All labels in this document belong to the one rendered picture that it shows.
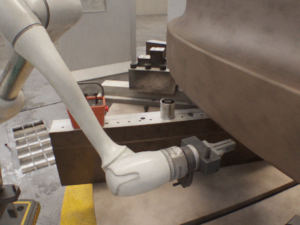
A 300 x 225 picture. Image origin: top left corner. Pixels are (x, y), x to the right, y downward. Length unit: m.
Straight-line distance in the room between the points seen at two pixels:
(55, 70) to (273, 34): 0.72
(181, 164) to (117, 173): 0.17
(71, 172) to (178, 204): 0.63
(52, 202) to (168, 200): 0.90
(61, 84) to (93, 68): 3.71
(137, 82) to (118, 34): 2.20
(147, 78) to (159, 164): 1.73
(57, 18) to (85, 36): 3.45
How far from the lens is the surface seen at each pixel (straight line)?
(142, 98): 2.49
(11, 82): 1.09
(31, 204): 1.52
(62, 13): 0.82
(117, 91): 2.55
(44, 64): 0.67
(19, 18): 0.71
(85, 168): 1.49
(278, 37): 0.95
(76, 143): 1.39
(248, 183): 1.63
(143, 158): 0.64
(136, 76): 2.34
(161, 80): 2.30
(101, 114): 1.31
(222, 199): 1.48
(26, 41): 0.69
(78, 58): 4.27
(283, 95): 0.77
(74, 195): 1.97
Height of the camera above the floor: 1.34
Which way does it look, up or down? 26 degrees down
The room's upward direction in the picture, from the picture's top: straight up
